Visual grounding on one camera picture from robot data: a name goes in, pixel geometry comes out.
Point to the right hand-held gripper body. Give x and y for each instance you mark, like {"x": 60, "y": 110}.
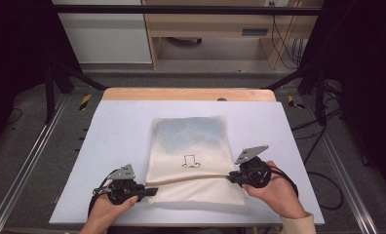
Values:
{"x": 254, "y": 172}

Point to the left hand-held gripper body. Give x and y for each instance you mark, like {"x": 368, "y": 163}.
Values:
{"x": 124, "y": 190}

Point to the cream mesh laundry bag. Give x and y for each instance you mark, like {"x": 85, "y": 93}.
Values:
{"x": 187, "y": 146}

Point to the person's left hand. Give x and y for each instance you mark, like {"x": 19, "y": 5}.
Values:
{"x": 103, "y": 214}

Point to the person's right hand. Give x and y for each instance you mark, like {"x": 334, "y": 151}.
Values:
{"x": 278, "y": 195}

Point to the white table mat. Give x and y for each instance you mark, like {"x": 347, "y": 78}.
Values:
{"x": 116, "y": 130}

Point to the yellow black floor tape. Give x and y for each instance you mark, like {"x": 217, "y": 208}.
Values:
{"x": 85, "y": 101}
{"x": 293, "y": 103}

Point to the wooden table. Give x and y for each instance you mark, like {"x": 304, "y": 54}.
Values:
{"x": 181, "y": 94}

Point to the black metal stand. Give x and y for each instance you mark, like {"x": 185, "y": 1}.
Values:
{"x": 50, "y": 94}
{"x": 319, "y": 97}

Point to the light wooden desk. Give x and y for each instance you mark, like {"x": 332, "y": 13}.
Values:
{"x": 213, "y": 26}

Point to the dark curtain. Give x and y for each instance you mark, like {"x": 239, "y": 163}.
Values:
{"x": 15, "y": 48}
{"x": 366, "y": 65}

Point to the white cabinet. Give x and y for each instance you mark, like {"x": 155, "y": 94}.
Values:
{"x": 106, "y": 35}

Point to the aluminium floor rail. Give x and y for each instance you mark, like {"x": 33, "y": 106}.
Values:
{"x": 28, "y": 159}
{"x": 343, "y": 169}

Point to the black horizontal frame bar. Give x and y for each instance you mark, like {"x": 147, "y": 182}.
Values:
{"x": 187, "y": 10}

